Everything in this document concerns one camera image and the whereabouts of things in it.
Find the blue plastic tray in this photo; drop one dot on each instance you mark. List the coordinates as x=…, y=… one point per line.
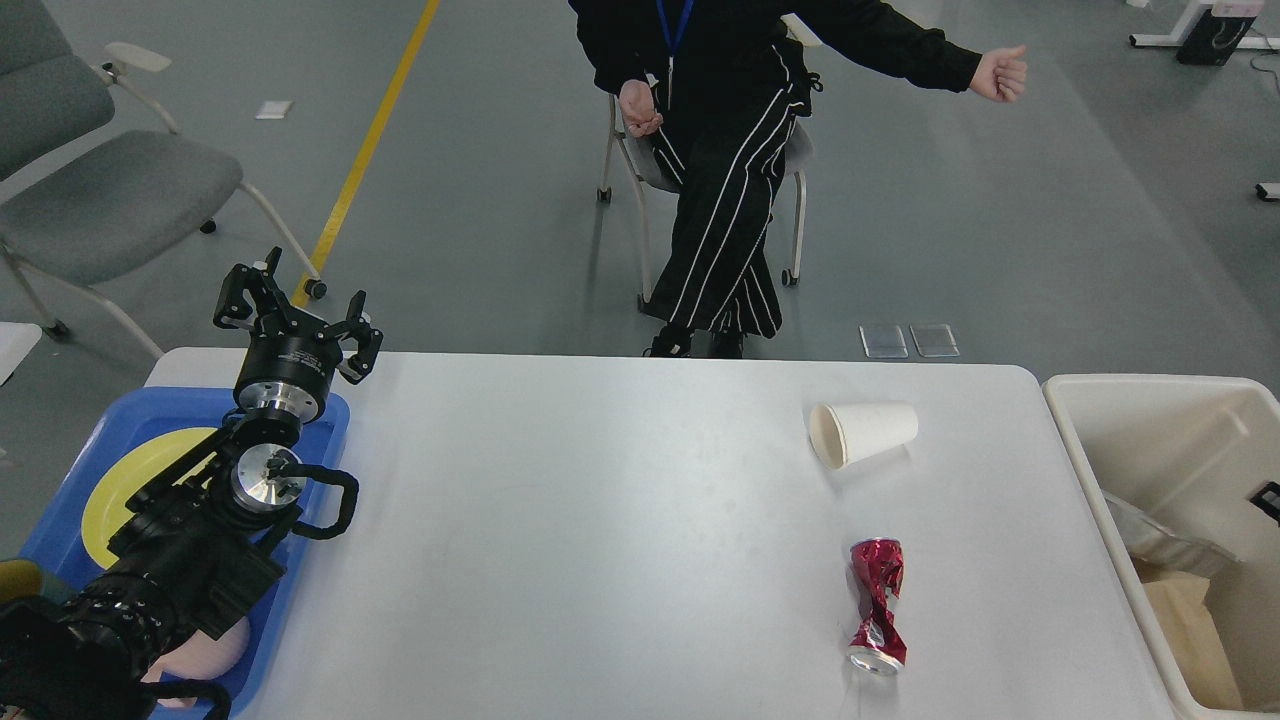
x=56, y=544

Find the person in black tracksuit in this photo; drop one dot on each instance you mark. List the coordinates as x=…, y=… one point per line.
x=874, y=35

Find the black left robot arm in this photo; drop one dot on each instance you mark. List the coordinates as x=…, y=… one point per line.
x=197, y=553

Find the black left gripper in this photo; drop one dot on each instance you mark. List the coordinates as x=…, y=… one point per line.
x=281, y=369

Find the crushed red can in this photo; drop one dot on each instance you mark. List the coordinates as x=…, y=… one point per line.
x=877, y=646

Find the pink plastic mug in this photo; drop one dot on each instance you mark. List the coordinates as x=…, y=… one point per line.
x=202, y=657

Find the brown paper bag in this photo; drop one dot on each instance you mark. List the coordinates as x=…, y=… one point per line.
x=1181, y=602

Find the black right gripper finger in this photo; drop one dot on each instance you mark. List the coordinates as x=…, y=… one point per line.
x=1267, y=499

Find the foil wrapper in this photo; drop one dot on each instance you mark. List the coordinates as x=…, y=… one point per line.
x=1148, y=540

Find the white chair under person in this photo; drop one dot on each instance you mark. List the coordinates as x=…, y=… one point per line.
x=640, y=170

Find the white paper cup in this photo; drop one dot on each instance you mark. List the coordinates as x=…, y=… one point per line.
x=847, y=433

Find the teal plastic mug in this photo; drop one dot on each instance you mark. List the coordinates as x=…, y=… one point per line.
x=23, y=578

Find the beige plastic bin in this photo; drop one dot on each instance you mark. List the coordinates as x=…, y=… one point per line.
x=1192, y=451

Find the grey office chair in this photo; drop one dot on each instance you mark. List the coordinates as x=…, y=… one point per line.
x=118, y=205

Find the yellow plastic plate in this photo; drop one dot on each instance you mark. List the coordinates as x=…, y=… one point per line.
x=105, y=511

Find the white desk base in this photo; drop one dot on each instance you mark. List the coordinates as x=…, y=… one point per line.
x=1209, y=32

